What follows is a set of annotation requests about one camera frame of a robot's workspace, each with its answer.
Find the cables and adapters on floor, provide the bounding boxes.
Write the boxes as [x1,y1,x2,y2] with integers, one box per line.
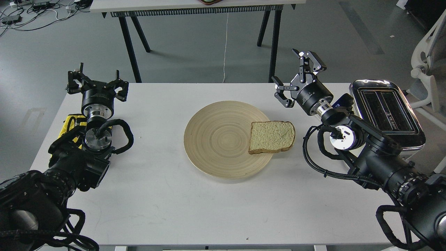
[0,0,93,37]

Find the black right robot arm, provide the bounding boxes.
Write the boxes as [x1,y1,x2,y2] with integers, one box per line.
[272,49,446,251]

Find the brown object on background table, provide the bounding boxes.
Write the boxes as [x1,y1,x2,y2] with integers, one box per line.
[199,0,222,5]

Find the slice of bread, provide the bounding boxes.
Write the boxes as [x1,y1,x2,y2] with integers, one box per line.
[248,121,296,154]

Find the white hanging cable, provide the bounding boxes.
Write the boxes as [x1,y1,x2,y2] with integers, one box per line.
[222,12,229,83]

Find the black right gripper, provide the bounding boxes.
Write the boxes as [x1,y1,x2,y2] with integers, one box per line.
[272,48,333,116]

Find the round wooden plate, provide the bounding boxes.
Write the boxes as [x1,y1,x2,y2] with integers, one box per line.
[183,101,273,180]

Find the cream and chrome toaster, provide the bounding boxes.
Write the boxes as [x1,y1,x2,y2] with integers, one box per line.
[349,79,426,157]

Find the white background table black legs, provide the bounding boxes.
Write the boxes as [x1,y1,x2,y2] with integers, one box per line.
[89,0,306,83]

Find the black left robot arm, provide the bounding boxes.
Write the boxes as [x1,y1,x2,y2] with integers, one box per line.
[0,63,134,251]

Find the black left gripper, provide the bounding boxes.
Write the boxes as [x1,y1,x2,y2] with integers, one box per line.
[66,62,129,117]

